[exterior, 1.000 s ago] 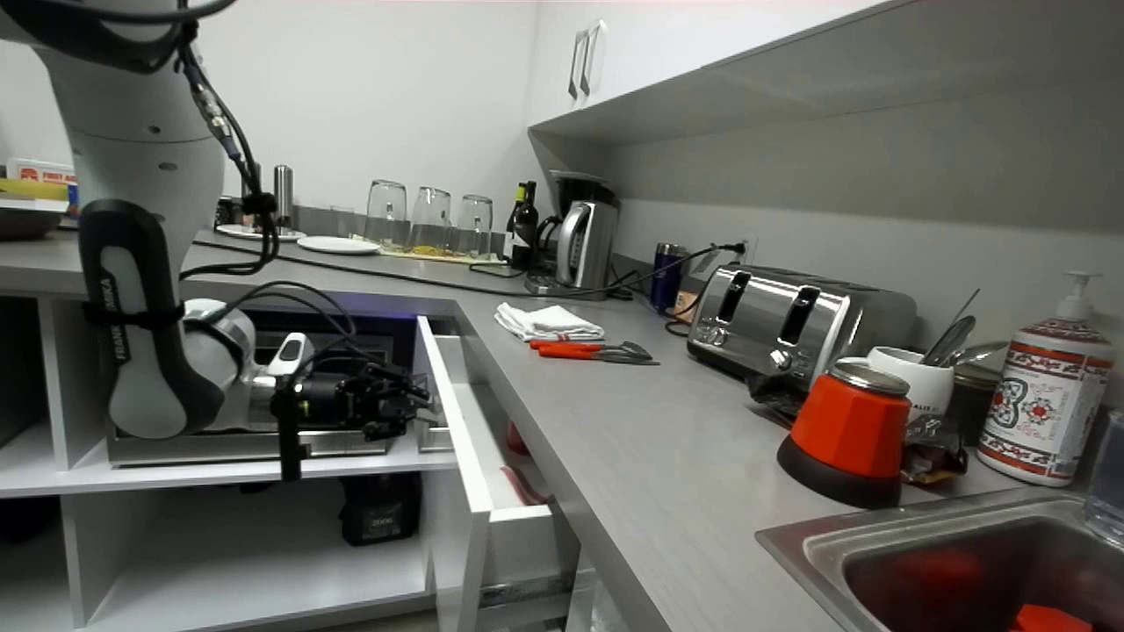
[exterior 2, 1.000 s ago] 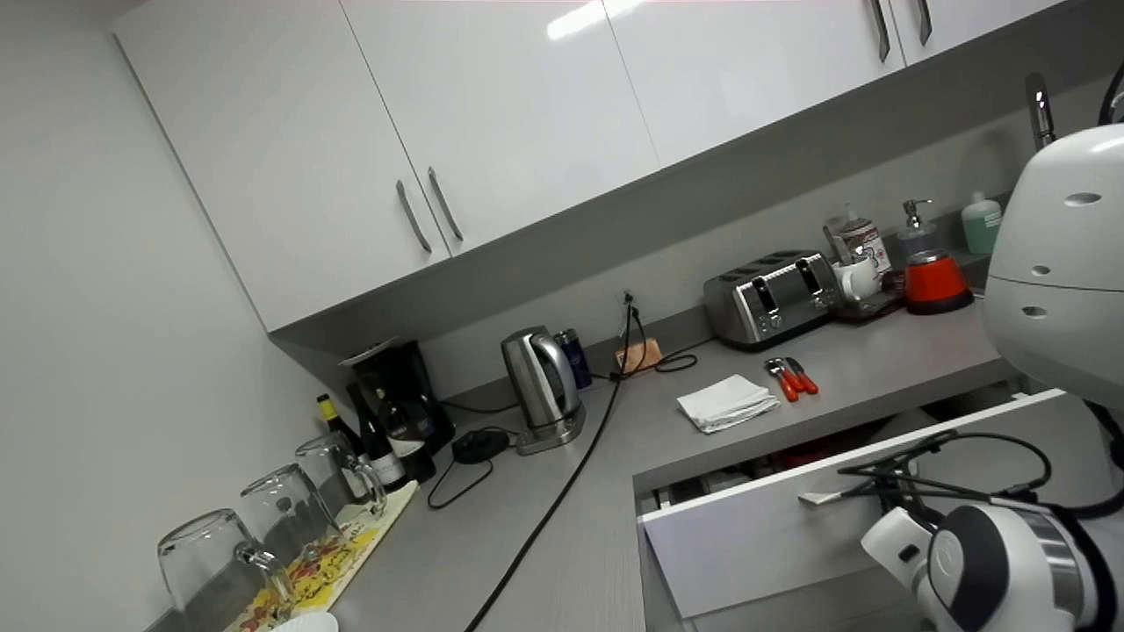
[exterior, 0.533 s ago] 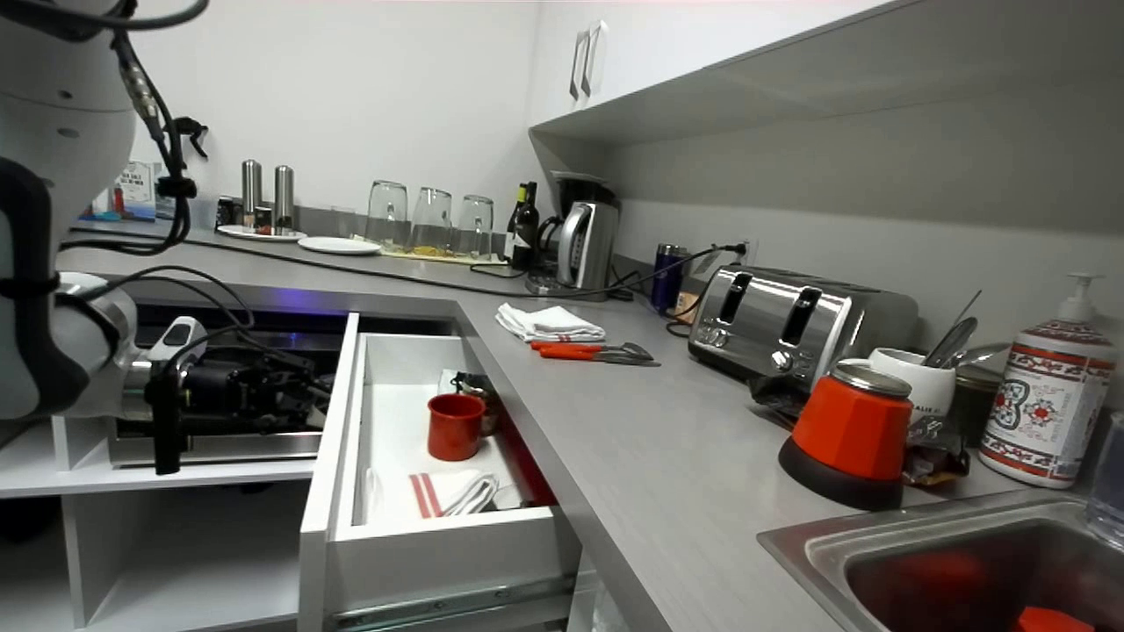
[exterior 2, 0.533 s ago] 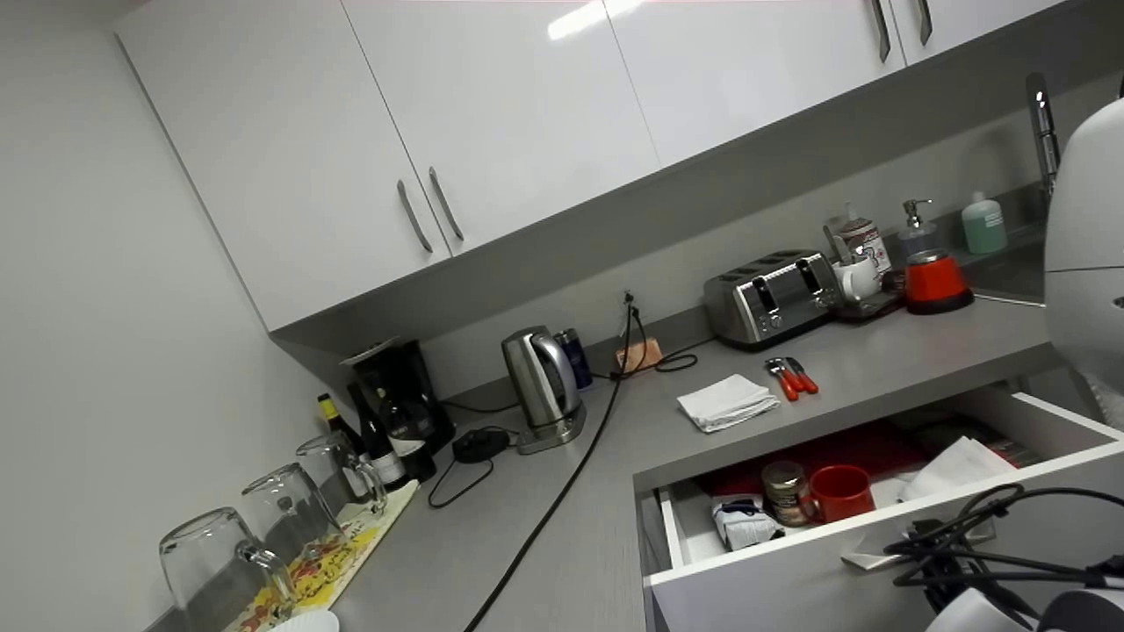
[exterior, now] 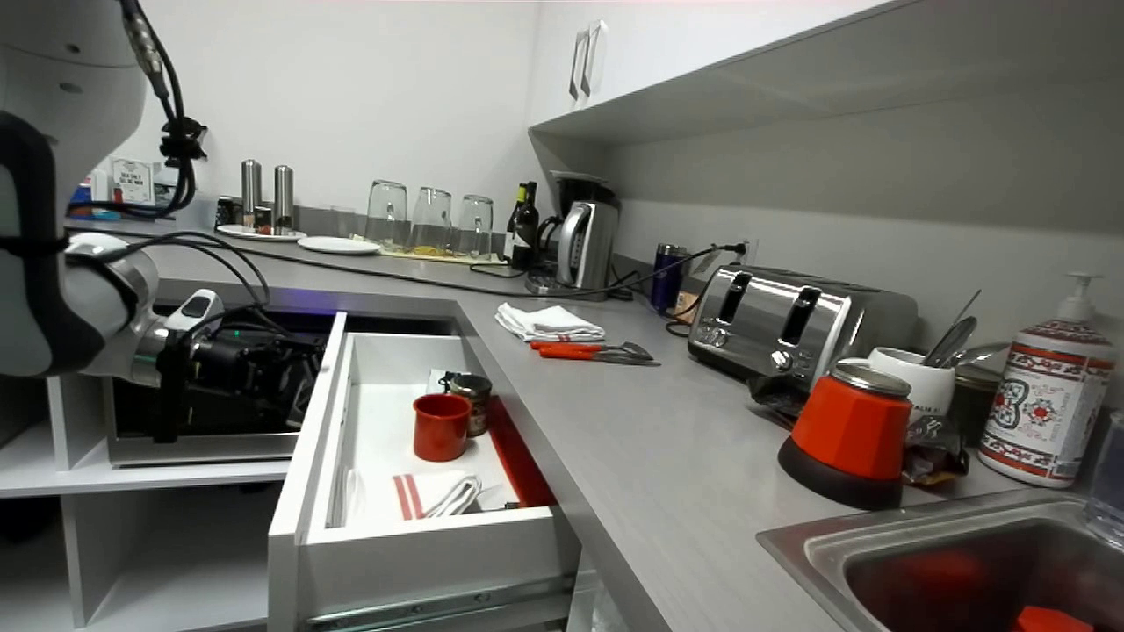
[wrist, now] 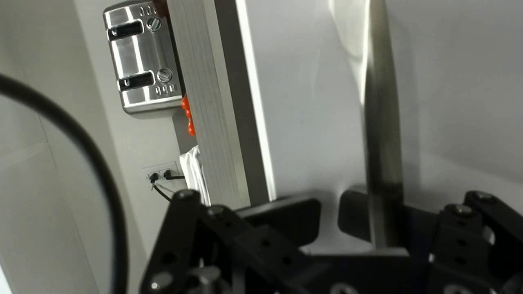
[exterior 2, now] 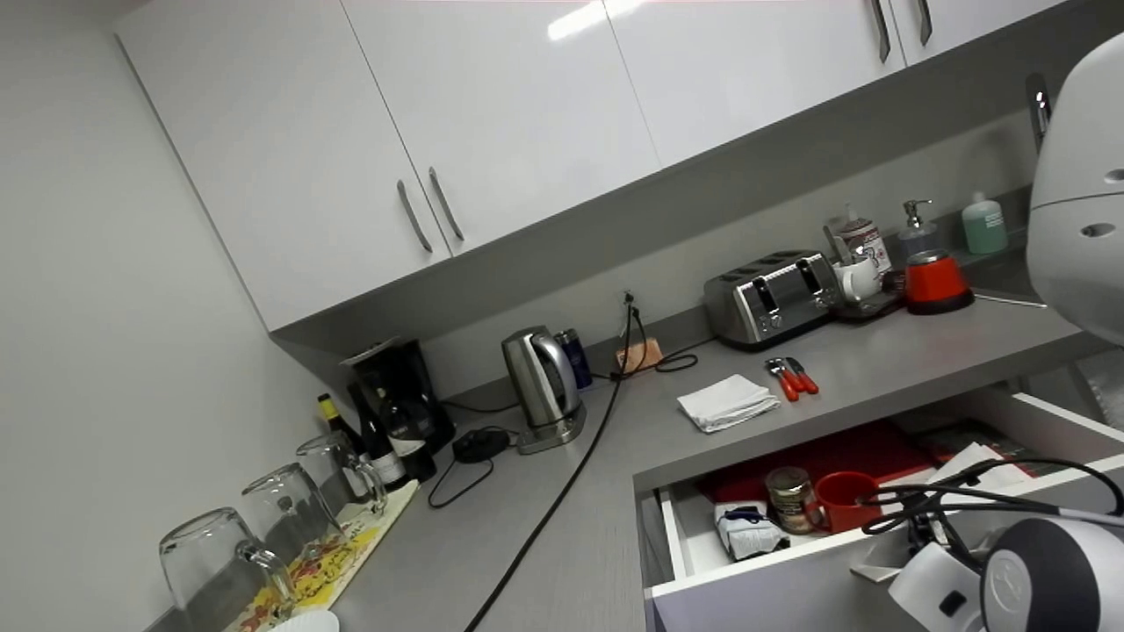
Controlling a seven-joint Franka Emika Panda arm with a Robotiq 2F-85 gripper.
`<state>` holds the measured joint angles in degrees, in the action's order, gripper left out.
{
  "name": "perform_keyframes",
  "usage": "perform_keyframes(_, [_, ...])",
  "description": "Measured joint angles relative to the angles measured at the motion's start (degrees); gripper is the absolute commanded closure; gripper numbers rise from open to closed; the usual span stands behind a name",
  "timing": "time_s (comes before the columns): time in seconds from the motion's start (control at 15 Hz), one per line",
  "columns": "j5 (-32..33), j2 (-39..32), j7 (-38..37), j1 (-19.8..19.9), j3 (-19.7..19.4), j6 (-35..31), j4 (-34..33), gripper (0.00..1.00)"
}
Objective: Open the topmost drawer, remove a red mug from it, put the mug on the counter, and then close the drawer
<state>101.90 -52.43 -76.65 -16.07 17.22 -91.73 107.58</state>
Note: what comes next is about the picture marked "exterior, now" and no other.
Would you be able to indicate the yellow patterned mat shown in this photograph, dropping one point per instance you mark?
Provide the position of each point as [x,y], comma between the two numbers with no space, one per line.
[456,254]

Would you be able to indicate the patterned ceramic soap dispenser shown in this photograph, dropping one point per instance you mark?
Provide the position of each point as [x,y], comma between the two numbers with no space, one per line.
[1044,404]

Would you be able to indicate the white cloth with red stripes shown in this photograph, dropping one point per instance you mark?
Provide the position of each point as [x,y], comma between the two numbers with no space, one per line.
[407,496]

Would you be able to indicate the stainless steel toaster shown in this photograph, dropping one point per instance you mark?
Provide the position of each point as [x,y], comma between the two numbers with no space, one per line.
[768,321]

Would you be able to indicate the metal utensil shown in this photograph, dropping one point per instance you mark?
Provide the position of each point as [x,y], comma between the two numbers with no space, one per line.
[947,337]

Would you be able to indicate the red mug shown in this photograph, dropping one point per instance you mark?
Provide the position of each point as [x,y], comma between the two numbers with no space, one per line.
[441,426]

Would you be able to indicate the folded white cloth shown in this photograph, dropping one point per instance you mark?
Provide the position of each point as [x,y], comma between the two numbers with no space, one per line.
[550,321]

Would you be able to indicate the white plate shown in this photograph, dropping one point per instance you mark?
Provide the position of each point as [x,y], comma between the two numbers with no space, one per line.
[339,245]

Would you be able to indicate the white wall cabinet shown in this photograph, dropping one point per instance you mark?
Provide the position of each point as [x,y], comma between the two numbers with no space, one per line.
[705,57]

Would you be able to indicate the white utensil cup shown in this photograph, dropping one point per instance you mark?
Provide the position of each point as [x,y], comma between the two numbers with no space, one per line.
[918,385]

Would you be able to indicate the clear plastic utensil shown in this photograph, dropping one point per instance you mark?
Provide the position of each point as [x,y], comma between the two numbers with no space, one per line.
[453,501]

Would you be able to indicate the stainless steel electric kettle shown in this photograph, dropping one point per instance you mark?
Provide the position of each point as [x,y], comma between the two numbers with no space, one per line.
[584,248]

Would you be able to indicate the metal shaker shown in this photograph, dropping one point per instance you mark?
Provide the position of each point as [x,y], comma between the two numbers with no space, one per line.
[249,186]
[282,190]

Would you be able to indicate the blue container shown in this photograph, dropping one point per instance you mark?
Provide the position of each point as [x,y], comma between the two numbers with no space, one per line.
[668,280]

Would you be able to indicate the dark jar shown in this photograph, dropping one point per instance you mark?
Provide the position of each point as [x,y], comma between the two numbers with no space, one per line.
[974,404]

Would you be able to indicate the white open shelf unit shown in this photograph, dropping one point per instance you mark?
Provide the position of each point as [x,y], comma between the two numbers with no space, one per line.
[140,549]

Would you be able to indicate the red moka pot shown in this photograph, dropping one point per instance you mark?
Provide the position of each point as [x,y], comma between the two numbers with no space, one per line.
[846,434]

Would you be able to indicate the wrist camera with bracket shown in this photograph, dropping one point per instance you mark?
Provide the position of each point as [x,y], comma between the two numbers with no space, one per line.
[178,364]

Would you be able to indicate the stainless steel sink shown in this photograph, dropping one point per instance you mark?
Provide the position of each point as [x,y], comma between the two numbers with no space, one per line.
[926,562]

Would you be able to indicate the dark glass bottle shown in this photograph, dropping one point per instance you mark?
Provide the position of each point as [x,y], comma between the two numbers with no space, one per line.
[524,231]

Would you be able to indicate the upturned clear glass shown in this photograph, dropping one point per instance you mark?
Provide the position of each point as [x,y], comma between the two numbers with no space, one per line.
[475,223]
[386,212]
[432,218]

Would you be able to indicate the metal tin can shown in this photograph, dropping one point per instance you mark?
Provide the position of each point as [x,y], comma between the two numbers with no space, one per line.
[475,392]

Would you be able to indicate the red item in sink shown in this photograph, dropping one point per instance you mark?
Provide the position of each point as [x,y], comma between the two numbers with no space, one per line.
[1051,618]

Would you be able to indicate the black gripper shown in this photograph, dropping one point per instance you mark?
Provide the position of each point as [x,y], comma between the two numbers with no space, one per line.
[249,373]

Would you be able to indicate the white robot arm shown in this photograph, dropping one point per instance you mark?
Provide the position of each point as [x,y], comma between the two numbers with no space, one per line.
[72,304]

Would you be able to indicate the black microwave oven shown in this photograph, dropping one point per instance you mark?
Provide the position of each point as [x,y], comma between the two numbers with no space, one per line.
[140,417]

